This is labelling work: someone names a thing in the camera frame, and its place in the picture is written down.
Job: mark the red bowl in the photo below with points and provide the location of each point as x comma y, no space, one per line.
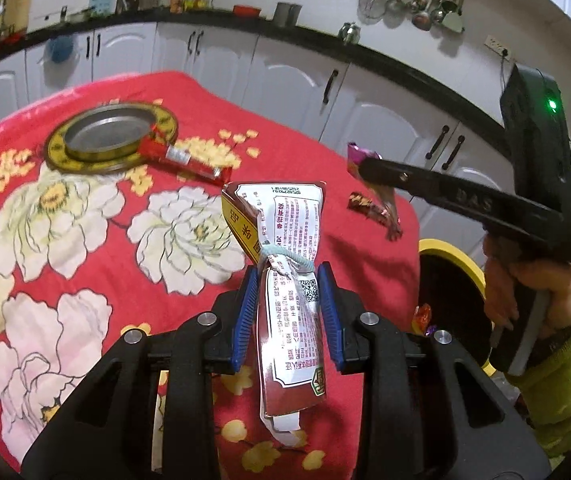
246,10

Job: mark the white wall socket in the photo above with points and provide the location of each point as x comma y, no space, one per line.
496,45

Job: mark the orange shiny wrapper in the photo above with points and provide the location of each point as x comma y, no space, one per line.
423,317

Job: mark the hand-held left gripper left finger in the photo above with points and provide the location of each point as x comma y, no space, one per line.
245,315

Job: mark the yellow rimmed trash bin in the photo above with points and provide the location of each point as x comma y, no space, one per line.
453,255

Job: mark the blue plastic bag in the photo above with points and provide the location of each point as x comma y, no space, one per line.
58,50

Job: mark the person's right forearm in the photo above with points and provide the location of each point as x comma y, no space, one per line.
565,385

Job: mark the red snack wrapper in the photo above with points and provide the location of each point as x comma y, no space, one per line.
158,150

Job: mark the black kitchen countertop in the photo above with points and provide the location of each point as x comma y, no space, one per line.
390,57

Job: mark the steel pot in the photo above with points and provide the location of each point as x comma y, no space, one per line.
286,13

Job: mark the purple candy wrapper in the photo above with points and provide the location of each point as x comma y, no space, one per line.
358,152

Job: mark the steel teapot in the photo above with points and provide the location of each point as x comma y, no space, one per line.
349,33

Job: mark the gold rimmed round tin lid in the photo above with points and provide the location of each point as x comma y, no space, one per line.
102,132

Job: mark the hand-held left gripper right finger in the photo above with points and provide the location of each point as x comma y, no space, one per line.
328,315

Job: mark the white lower cabinets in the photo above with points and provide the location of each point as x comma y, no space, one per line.
290,80

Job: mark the red floral blanket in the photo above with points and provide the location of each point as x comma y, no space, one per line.
285,150

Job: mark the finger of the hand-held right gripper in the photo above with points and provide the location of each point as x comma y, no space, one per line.
445,190

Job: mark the brown and white snack bag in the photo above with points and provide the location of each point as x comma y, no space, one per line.
290,330

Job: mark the large steel spoon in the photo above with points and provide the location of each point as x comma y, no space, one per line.
421,20

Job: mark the blue knife rack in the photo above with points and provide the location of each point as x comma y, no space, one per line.
102,2

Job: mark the brown candy wrapper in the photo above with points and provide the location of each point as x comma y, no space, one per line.
365,205

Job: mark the person's right hand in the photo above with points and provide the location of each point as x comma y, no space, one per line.
498,280

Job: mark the pale green spatula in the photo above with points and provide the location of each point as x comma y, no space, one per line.
454,23

